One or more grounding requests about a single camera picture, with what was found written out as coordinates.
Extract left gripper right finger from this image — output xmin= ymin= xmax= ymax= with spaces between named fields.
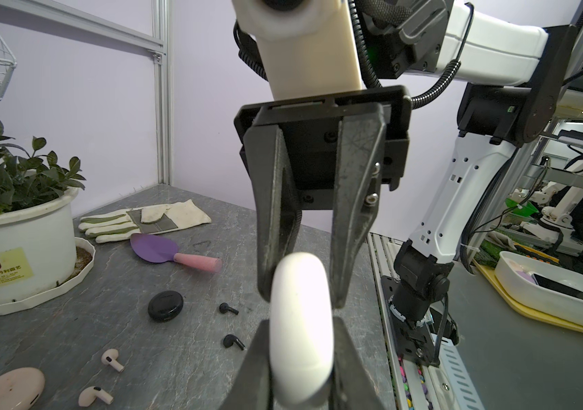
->
xmin=328 ymin=316 xmax=384 ymax=410

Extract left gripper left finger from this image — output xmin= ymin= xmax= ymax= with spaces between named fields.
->
xmin=220 ymin=319 xmax=274 ymax=410

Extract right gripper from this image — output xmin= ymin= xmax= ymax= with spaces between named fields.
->
xmin=233 ymin=85 xmax=411 ymax=309

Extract white earbud charging case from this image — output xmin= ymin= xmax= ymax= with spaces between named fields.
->
xmin=269 ymin=252 xmax=334 ymax=408

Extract pink earbud charging case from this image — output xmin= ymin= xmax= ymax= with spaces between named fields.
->
xmin=0 ymin=367 xmax=45 ymax=410

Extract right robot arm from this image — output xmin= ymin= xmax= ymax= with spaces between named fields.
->
xmin=233 ymin=1 xmax=577 ymax=366

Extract black earbud charging case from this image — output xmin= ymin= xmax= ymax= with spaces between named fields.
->
xmin=147 ymin=290 xmax=184 ymax=323

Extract black earbud two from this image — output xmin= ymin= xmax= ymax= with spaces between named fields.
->
xmin=222 ymin=334 xmax=245 ymax=351

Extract black earbud one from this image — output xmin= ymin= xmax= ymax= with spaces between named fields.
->
xmin=219 ymin=302 xmax=240 ymax=315

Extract pink earbud two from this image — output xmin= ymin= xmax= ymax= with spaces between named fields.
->
xmin=101 ymin=348 xmax=124 ymax=372

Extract pink earbud one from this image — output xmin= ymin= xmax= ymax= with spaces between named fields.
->
xmin=78 ymin=386 xmax=114 ymax=408

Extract beige gardening glove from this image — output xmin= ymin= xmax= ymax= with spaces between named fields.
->
xmin=78 ymin=200 xmax=212 ymax=244

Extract white plastic tray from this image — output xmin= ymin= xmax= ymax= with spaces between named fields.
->
xmin=495 ymin=251 xmax=583 ymax=326

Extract potted green plant white pot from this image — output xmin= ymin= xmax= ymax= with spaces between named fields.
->
xmin=0 ymin=120 xmax=96 ymax=316

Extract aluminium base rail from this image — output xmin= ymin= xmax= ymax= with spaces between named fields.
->
xmin=367 ymin=233 xmax=484 ymax=409

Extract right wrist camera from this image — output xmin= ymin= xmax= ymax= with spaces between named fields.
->
xmin=233 ymin=1 xmax=363 ymax=101

